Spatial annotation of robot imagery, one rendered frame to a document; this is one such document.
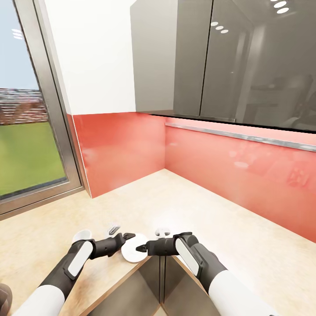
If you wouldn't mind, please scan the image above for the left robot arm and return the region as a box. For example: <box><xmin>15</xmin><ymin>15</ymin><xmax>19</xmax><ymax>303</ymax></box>
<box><xmin>12</xmin><ymin>222</ymin><xmax>136</xmax><ymax>316</ymax></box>

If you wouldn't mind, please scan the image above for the coffee cup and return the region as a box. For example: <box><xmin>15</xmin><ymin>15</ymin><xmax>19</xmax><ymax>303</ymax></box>
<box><xmin>72</xmin><ymin>230</ymin><xmax>92</xmax><ymax>243</ymax></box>

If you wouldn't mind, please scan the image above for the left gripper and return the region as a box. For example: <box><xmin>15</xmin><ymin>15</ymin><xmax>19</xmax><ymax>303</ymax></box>
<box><xmin>103</xmin><ymin>233</ymin><xmax>136</xmax><ymax>258</ymax></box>

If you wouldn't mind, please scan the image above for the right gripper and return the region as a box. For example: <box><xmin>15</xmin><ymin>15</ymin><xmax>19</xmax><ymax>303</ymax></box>
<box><xmin>136</xmin><ymin>238</ymin><xmax>169</xmax><ymax>256</ymax></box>

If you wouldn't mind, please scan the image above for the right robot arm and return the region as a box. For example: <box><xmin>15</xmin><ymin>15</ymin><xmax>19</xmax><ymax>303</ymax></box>
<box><xmin>136</xmin><ymin>227</ymin><xmax>281</xmax><ymax>316</ymax></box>

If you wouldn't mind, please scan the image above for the saucer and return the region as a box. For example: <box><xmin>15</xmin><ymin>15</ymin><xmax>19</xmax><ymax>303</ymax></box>
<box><xmin>121</xmin><ymin>233</ymin><xmax>149</xmax><ymax>262</ymax></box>

